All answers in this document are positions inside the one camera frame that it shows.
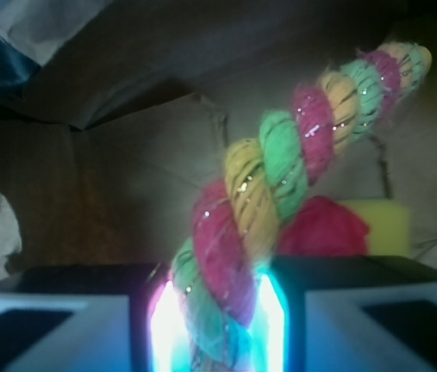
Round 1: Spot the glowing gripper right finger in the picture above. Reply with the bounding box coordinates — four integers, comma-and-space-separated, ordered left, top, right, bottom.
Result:
267, 256, 437, 371

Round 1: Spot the multicolored twisted rope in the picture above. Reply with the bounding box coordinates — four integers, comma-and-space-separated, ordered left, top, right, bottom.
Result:
170, 41, 433, 367

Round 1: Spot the red crumpled paper ball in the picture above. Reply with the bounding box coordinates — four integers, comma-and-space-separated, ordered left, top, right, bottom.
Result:
277, 196, 370, 257

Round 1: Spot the yellow sponge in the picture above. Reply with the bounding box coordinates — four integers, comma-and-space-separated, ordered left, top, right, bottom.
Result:
339, 199, 411, 258

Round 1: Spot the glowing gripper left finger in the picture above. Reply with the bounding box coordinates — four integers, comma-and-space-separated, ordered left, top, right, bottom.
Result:
0, 263, 182, 371

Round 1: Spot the brown paper bag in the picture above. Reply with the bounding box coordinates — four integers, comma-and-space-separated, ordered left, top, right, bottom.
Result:
0, 1, 437, 280

